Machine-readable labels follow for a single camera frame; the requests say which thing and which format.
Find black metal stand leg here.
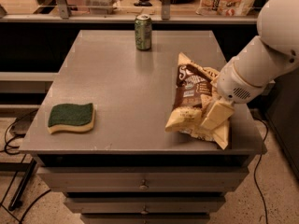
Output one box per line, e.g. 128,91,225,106
8,159,36,211

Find grey drawer cabinet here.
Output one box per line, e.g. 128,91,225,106
21,30,263,224

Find top drawer knob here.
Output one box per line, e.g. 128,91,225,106
139,180,149,190

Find green and yellow sponge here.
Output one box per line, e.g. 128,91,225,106
48,103,95,133

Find grey metal railing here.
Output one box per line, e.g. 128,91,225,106
0,0,267,24

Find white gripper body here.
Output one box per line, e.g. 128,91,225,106
216,57,267,104

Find black cable on right floor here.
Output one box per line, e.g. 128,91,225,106
252,119,270,224

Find black cables on left floor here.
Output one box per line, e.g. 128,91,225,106
0,109,52,224

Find brown sea salt chip bag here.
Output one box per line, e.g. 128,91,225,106
165,52,230,149

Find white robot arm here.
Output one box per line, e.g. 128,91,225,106
201,0,299,130

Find printed snack bag in background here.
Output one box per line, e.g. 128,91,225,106
195,0,262,17

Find drawer knob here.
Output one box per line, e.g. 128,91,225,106
139,180,149,190
140,206,149,215

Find green soda can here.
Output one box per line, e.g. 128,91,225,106
135,14,152,50

